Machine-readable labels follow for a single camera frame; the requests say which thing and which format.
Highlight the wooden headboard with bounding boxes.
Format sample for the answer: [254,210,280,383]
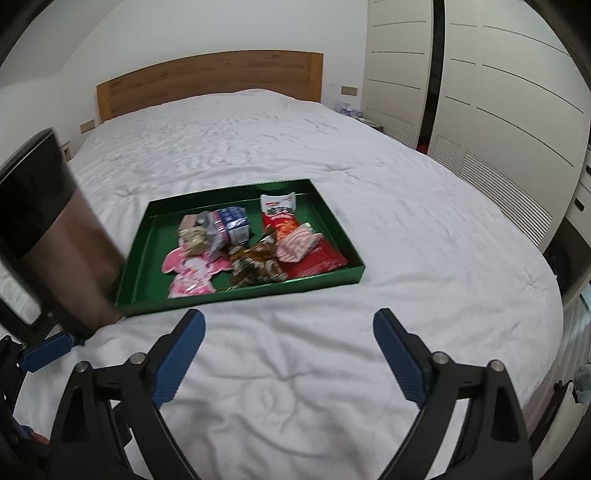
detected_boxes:
[96,50,324,122]

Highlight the pink cartoon snack bag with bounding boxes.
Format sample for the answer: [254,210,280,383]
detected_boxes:
[161,247,232,299]

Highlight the red white snack packet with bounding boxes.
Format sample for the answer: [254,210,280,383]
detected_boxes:
[260,192,300,240]

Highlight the blue white snack packet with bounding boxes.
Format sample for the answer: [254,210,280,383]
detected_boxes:
[209,206,250,252]

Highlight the white wardrobe doors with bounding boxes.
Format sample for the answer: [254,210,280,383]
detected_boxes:
[362,1,590,249]

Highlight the person forearm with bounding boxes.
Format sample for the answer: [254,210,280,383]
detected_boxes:
[24,190,124,338]

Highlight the brown foil snack bag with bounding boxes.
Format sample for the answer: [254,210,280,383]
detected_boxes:
[228,231,287,289]

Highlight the green cardboard tray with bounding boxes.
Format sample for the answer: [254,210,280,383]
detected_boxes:
[115,179,366,317]

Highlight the olive gold snack packet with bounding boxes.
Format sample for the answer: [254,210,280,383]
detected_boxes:
[177,211,214,256]

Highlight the wall switch plate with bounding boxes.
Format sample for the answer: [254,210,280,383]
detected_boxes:
[79,120,95,134]

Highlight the pink striped candy packet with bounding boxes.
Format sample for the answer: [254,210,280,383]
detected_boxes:
[276,223,322,263]

